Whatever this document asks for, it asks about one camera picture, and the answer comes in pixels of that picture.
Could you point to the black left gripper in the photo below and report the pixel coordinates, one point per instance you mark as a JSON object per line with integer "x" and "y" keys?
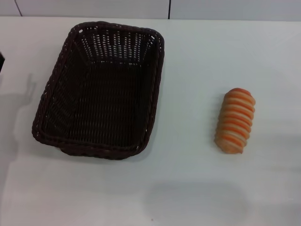
{"x": 1, "y": 61}

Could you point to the dark brown woven wicker basket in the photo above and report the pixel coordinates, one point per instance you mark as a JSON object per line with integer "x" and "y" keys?
{"x": 98, "y": 99}

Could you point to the orange striped spiral bread roll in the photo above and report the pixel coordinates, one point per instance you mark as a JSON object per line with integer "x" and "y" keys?
{"x": 235, "y": 120}

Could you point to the black vertical wall strip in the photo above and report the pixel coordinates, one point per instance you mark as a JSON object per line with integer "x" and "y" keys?
{"x": 169, "y": 9}

